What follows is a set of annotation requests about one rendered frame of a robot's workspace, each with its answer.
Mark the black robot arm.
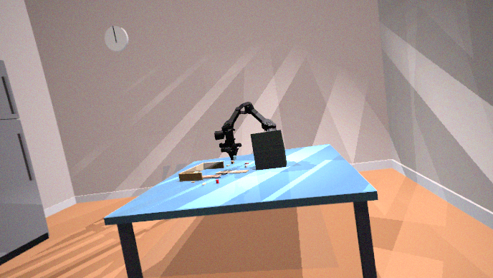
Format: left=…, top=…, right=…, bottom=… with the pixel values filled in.
left=214, top=102, right=277, bottom=148

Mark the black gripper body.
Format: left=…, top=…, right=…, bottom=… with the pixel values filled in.
left=221, top=138, right=241, bottom=152

